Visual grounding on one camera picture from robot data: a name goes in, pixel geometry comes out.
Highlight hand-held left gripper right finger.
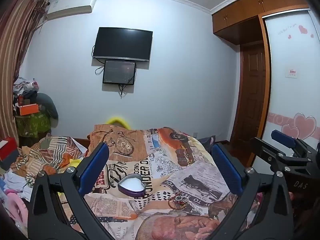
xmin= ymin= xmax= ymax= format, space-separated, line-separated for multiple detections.
xmin=207 ymin=142 xmax=294 ymax=240

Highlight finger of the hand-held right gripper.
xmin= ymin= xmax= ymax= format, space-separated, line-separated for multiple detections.
xmin=271 ymin=129 xmax=313 ymax=159
xmin=251 ymin=137 xmax=312 ymax=178

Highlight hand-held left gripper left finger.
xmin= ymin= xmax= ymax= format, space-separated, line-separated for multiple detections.
xmin=27 ymin=142 xmax=115 ymax=240

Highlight purple heart-shaped tin box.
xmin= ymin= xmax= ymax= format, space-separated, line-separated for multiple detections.
xmin=118 ymin=175 xmax=146 ymax=198

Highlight red string bracelet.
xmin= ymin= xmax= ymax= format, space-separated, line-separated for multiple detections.
xmin=168 ymin=199 xmax=186 ymax=210

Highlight yellow cloth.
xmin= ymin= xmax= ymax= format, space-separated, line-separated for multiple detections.
xmin=66 ymin=159 xmax=84 ymax=168

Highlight dark purple cloth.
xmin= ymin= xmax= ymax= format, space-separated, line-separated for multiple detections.
xmin=200 ymin=135 xmax=216 ymax=153

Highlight white heart-print wardrobe door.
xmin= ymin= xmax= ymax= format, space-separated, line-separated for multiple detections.
xmin=261 ymin=9 xmax=320 ymax=170

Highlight yellow plastic hoop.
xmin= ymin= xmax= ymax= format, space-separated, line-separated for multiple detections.
xmin=106 ymin=116 xmax=129 ymax=128

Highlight brown wooden door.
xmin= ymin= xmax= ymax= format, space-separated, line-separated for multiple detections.
xmin=231 ymin=44 xmax=267 ymax=143

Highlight red white door sticker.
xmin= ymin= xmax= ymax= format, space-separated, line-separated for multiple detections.
xmin=285 ymin=67 xmax=298 ymax=79

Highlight printed blanket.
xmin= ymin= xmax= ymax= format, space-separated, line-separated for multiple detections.
xmin=10 ymin=124 xmax=263 ymax=240

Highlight green patterned bag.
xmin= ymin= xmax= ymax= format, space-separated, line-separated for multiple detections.
xmin=15 ymin=112 xmax=52 ymax=138

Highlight grey cushion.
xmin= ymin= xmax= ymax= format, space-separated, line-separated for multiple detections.
xmin=37 ymin=92 xmax=59 ymax=127

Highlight white printed clothing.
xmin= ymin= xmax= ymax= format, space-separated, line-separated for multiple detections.
xmin=0 ymin=167 xmax=34 ymax=200

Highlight orange box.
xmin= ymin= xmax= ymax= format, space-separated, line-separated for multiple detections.
xmin=19 ymin=104 xmax=40 ymax=116

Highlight red and white box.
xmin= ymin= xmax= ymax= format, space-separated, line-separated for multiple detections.
xmin=0 ymin=137 xmax=20 ymax=160

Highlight pink clothing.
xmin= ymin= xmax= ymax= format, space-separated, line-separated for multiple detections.
xmin=5 ymin=190 xmax=29 ymax=230

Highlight pile of clothes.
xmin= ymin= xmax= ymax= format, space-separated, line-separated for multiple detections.
xmin=14 ymin=77 xmax=40 ymax=98

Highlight wooden overhead cabinets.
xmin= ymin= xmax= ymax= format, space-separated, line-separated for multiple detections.
xmin=212 ymin=0 xmax=310 ymax=45

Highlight striped brown curtain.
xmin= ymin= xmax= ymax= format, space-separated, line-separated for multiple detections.
xmin=0 ymin=0 xmax=49 ymax=145

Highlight white air conditioner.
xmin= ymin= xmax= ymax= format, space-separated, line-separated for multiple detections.
xmin=46 ymin=0 xmax=97 ymax=20

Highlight black hanging cable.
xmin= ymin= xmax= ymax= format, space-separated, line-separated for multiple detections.
xmin=118 ymin=79 xmax=135 ymax=98

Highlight small black wall monitor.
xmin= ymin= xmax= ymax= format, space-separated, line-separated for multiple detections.
xmin=102 ymin=60 xmax=137 ymax=85

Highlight black wall television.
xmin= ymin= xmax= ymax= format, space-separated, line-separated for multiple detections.
xmin=92 ymin=27 xmax=153 ymax=62

